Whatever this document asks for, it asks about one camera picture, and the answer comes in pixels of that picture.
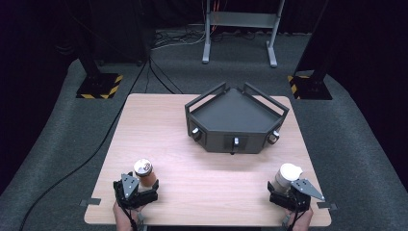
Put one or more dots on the white jar with white lid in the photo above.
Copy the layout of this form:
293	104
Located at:
286	176

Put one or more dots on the person's right hand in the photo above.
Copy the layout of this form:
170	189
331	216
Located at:
303	220

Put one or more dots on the person's left hand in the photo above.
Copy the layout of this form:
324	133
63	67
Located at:
122	219

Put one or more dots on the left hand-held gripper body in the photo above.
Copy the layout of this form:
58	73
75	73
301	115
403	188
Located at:
130	187

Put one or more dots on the glass spice jar orange powder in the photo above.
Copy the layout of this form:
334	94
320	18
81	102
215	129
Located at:
145	173

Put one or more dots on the black post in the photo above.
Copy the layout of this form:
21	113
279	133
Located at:
316	48
89	48

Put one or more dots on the black base with hazard tape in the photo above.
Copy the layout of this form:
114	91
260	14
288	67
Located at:
310	87
100	85

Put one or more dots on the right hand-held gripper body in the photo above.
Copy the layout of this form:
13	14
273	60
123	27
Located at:
304	191

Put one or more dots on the dark grey corner rack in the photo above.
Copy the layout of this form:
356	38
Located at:
235	122

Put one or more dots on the grey tape piece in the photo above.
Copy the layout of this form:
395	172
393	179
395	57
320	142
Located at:
327	205
90	201

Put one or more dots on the grey metal stand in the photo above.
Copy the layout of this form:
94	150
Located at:
240	20

